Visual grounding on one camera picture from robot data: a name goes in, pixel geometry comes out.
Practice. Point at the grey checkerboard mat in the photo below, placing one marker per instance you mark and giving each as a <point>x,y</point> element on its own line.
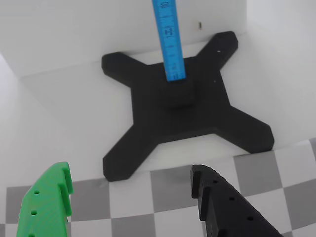
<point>259,172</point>

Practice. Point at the black cross-shaped stand base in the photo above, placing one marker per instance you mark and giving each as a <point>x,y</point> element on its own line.
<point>197,118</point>

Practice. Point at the blue folding ruler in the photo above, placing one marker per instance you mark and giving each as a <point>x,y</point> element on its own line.
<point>170,49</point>

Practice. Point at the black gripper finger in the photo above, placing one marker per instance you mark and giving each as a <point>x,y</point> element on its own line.
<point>222,209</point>

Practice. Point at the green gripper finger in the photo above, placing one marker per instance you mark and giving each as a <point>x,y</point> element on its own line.
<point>44,205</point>

